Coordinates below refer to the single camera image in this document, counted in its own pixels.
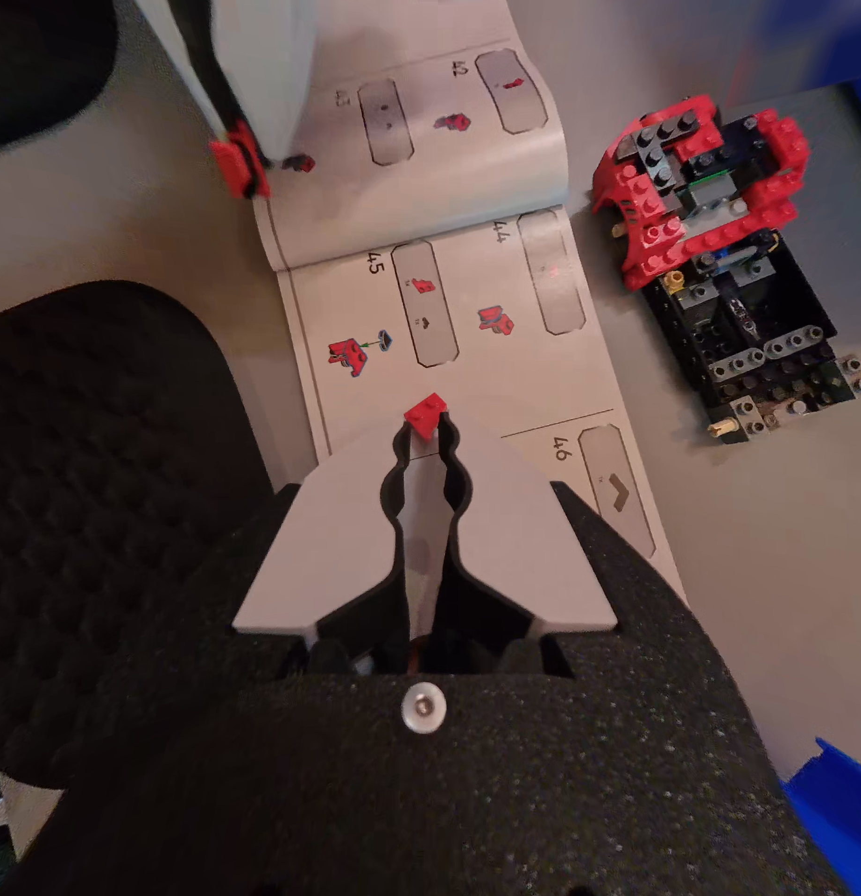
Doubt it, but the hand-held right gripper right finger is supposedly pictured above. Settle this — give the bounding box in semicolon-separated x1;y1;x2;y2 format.
438;412;618;636

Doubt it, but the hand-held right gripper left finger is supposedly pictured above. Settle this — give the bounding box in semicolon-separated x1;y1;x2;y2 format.
232;420;412;636

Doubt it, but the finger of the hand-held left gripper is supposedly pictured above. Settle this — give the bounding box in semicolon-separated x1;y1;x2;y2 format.
212;0;321;163
133;0;241;141

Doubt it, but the small red lego brick assembly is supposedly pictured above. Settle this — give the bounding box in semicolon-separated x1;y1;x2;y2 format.
210;119;272;200

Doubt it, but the red wedge lego plate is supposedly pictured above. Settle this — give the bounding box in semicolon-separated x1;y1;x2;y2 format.
404;393;449;441

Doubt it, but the lego instruction booklet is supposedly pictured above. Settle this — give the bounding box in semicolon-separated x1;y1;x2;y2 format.
252;0;687;603

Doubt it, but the red and black lego car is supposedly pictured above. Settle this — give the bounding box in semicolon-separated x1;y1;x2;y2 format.
590;94;861;445

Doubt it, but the black dimpled foam pad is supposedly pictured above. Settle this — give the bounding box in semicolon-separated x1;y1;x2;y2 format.
0;280;302;792

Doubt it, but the blue plastic bin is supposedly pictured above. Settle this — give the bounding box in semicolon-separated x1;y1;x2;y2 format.
779;736;861;896

